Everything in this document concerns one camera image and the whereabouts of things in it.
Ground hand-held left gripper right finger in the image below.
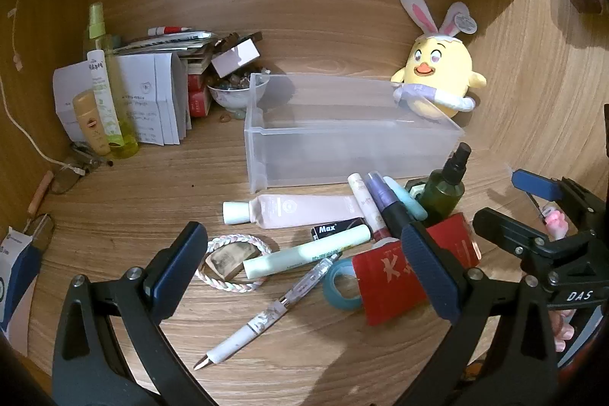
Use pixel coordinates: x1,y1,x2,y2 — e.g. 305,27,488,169
400,220,560,406

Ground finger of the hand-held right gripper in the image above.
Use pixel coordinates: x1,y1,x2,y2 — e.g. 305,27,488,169
512,169,599,236
472,207,549,260

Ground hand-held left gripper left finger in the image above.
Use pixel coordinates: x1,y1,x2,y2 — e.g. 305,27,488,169
51,221,224,406

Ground braided bracelet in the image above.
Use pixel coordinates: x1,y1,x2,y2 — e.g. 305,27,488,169
194,233,272,293

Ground dark green spray bottle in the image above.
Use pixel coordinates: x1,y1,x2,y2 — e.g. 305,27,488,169
422,143,472,221

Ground light blue tube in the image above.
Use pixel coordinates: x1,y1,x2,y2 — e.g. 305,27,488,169
383,176,427,221

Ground purple marker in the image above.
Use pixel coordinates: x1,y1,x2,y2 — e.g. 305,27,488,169
364,170,415,240

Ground white lip balm stick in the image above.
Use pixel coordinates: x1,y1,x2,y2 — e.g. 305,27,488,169
347,173,392,240

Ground blue tape roll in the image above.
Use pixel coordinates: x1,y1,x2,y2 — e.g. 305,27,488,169
324,257,365,310

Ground white patterned pen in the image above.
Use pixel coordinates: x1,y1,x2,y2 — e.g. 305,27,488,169
193,251,343,371

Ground black staple box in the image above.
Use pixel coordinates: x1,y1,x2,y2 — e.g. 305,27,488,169
311,218,367,241

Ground mint green tube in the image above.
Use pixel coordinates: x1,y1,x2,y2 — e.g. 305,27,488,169
242,225,371,279

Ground pale pink tube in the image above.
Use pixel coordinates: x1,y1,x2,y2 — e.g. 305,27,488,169
223,194,365,230

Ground clear plastic box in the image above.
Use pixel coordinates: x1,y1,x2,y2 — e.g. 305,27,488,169
244,73,466,194

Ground person's right hand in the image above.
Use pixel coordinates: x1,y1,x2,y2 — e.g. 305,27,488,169
552,310,577,352

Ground red clothing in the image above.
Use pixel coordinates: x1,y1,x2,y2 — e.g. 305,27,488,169
556,339,600,383

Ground small metal tool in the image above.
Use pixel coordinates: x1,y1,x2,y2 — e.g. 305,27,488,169
71,142,115,169

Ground yellow-green spray bottle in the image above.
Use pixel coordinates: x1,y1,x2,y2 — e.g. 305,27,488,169
86,3,140,159

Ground eyeglasses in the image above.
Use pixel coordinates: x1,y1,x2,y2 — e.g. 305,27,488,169
24,142,115,255

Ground yellow chick plush toy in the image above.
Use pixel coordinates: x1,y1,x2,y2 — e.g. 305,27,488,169
390,0,488,119

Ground blue white carton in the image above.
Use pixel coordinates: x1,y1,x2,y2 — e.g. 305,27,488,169
0,225,46,354

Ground white folded leaflet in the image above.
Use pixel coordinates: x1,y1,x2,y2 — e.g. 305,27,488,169
107,51,193,146

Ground tan sunscreen bottle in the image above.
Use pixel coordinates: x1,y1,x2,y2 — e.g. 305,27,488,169
72,91,111,157

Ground white ceramic bowl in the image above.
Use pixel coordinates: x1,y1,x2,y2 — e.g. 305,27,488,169
206,75,271,118

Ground white tube green print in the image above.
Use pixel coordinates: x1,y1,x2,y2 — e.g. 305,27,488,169
86,49,123,147

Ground pile of polished stones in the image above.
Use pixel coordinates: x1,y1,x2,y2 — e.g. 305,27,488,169
209,67,268,92

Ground white carton box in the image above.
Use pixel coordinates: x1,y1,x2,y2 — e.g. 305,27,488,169
52,66,120,143

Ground pale pink box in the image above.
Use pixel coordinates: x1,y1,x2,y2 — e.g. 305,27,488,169
210,32,263,78

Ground red marker pen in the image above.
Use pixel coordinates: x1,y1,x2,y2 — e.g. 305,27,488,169
147,25,190,37

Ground white cable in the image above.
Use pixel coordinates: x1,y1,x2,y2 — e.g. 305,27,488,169
0,75,89,175

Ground thin hanging cord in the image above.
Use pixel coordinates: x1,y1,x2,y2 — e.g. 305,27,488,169
8,0,26,72

